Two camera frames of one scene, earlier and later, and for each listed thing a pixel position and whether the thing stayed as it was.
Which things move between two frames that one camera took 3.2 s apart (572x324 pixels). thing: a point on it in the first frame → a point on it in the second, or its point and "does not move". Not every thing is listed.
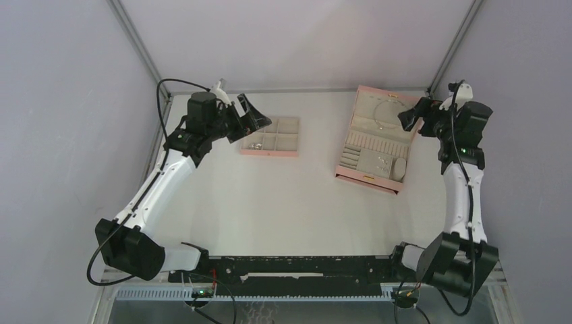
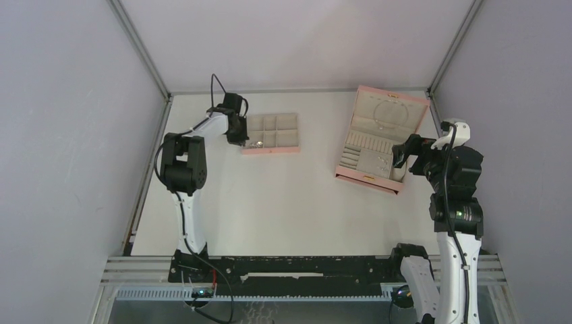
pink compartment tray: [279, 139] does not move
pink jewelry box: [377, 147] does not move
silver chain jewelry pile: [382, 160] does not move
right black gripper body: [436, 121] → [429, 161]
